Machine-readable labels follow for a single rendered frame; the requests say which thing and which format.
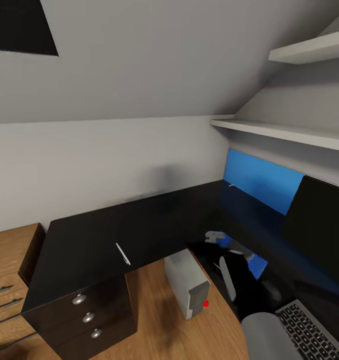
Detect notebook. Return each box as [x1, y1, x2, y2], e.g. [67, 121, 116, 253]
[225, 240, 254, 263]

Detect mouse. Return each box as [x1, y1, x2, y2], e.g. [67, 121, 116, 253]
[261, 279, 282, 302]

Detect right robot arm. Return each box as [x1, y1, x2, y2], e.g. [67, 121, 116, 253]
[186, 231, 303, 360]

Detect folder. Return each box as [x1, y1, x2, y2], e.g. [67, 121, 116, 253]
[215, 236, 268, 282]

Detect keyboard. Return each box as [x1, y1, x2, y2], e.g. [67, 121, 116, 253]
[275, 299, 339, 360]

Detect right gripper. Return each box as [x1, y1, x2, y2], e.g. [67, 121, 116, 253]
[186, 241, 220, 261]

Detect monitor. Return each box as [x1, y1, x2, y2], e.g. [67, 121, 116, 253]
[277, 174, 339, 301]

